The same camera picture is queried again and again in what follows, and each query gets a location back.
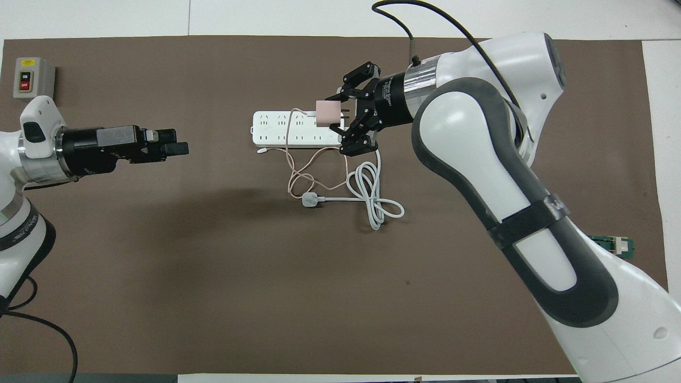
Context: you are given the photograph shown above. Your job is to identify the pink charger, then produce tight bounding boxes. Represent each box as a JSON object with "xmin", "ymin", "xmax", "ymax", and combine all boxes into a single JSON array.
[{"xmin": 315, "ymin": 100, "xmax": 351, "ymax": 128}]

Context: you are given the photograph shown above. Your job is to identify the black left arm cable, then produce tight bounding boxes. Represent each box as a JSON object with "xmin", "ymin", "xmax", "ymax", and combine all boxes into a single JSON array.
[{"xmin": 0, "ymin": 274, "xmax": 79, "ymax": 383}]

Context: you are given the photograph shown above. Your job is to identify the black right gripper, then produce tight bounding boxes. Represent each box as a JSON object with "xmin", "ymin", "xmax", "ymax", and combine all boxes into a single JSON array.
[{"xmin": 325, "ymin": 62, "xmax": 413, "ymax": 156}]

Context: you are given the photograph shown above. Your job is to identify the grey on-off switch box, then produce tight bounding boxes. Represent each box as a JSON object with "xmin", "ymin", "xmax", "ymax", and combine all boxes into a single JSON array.
[{"xmin": 13, "ymin": 57, "xmax": 56, "ymax": 100}]

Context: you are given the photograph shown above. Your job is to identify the pink charging cable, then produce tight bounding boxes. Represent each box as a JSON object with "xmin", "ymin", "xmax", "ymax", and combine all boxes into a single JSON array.
[{"xmin": 256, "ymin": 108, "xmax": 349, "ymax": 200}]

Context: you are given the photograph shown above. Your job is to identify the green circuit board block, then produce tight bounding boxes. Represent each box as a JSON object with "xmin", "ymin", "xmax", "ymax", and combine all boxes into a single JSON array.
[{"xmin": 591, "ymin": 234, "xmax": 635, "ymax": 260}]

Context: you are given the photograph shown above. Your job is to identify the white power strip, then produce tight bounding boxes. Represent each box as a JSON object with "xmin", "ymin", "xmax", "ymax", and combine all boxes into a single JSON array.
[{"xmin": 251, "ymin": 111, "xmax": 344, "ymax": 149}]

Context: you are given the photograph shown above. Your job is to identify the brown table mat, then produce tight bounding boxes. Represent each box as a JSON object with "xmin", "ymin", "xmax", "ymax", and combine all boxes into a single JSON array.
[{"xmin": 0, "ymin": 35, "xmax": 669, "ymax": 376}]

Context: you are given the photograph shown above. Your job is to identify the white power strip cord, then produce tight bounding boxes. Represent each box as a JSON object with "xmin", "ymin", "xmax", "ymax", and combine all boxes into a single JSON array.
[{"xmin": 301, "ymin": 149, "xmax": 405, "ymax": 231}]

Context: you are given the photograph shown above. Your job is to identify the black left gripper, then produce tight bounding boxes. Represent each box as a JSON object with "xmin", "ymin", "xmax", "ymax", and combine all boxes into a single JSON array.
[{"xmin": 56, "ymin": 126, "xmax": 189, "ymax": 177}]

